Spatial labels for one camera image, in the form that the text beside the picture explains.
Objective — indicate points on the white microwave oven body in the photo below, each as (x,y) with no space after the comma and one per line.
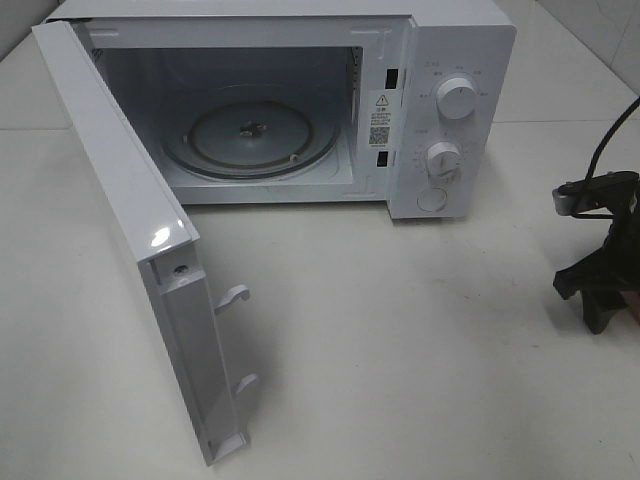
(154,54)

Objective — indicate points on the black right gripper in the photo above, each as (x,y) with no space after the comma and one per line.
(621,249)

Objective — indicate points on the white warning label sticker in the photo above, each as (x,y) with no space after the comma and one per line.
(382,111)

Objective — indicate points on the white microwave door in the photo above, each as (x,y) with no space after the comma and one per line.
(161,239)

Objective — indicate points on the glass turntable tray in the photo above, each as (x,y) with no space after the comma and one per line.
(251,138)

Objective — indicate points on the upper white power knob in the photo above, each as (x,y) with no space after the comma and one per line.
(456,97)

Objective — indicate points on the lower white timer knob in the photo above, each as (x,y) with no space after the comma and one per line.
(442,158)

